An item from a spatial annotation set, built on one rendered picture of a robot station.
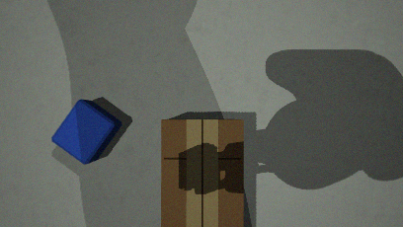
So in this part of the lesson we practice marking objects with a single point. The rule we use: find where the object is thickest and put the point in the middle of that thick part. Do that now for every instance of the brown cardboard box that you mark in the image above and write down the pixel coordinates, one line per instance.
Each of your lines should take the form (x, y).
(202, 172)

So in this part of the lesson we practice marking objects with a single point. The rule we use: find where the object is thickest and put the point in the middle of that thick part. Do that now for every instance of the blue block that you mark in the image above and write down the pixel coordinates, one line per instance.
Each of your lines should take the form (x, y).
(86, 132)

